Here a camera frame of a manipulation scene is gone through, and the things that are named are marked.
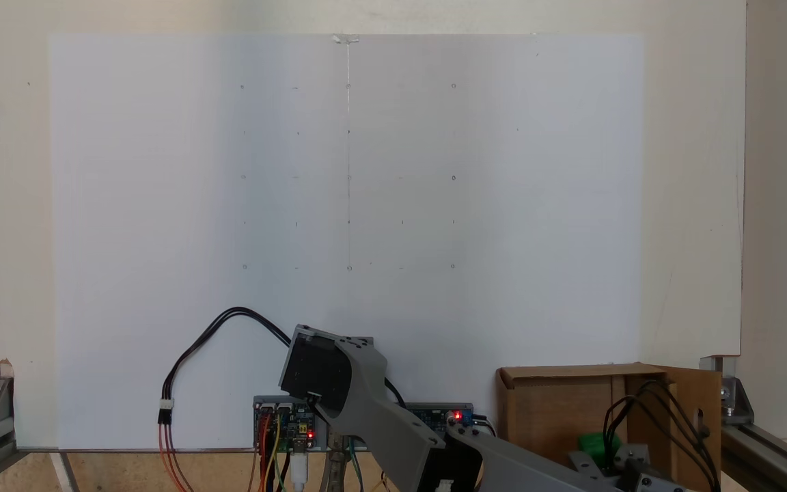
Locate black cable with white plug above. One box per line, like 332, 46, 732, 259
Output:
158, 307, 295, 426

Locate metal clamp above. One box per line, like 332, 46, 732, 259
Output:
322, 437, 359, 492

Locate white USB cable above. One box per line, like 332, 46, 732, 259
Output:
290, 437, 309, 492

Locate black motor cable bundle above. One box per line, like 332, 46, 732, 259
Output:
383, 376, 408, 411

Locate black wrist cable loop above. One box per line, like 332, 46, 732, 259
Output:
604, 379, 721, 492

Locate circuit board with jumper wires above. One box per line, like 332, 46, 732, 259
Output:
253, 395, 317, 453

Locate coloured jumper wires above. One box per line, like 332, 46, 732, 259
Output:
249, 410, 299, 492

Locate green dice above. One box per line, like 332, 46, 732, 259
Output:
577, 432, 623, 467

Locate orange and red wires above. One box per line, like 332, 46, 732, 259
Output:
158, 420, 193, 492

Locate brown cardboard box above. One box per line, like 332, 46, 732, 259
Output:
496, 363, 723, 492

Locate white paper sheet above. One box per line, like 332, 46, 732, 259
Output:
49, 33, 644, 452

